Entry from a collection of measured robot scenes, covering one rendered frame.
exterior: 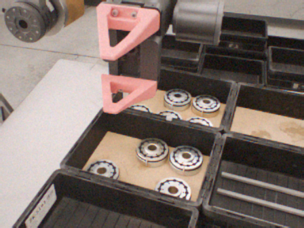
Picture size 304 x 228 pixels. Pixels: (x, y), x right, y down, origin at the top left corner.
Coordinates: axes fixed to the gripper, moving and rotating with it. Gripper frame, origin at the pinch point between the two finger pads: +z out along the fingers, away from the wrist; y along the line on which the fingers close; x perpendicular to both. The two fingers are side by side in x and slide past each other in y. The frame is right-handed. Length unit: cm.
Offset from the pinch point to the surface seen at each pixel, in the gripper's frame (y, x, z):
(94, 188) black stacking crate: 55, 16, -30
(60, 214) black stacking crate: 63, 25, -25
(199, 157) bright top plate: 59, -9, -53
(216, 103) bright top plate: 59, -12, -82
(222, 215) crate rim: 53, -17, -28
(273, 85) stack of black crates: 94, -44, -159
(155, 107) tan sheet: 62, 10, -78
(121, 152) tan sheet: 62, 16, -52
